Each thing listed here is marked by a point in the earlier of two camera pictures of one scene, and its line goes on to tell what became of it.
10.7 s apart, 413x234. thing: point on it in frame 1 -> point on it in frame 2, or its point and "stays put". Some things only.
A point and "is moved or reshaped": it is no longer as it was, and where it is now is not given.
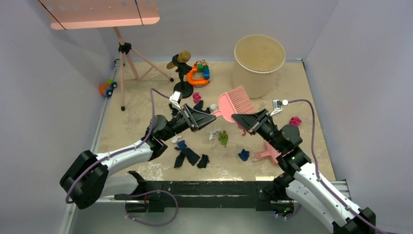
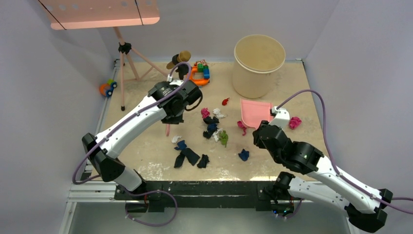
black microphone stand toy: (179, 61) stays put
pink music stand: (81, 14) stays put
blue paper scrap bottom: (244, 155) stays put
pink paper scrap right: (244, 131) stays put
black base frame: (268, 196) stays put
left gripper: (197, 120) -> (172, 120)
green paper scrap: (223, 137) stays put
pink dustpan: (272, 152) -> (253, 112)
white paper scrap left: (175, 139) stays put
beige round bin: (256, 58) stays put
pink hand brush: (235, 101) is moved or reshaped
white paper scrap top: (213, 107) -> (216, 111)
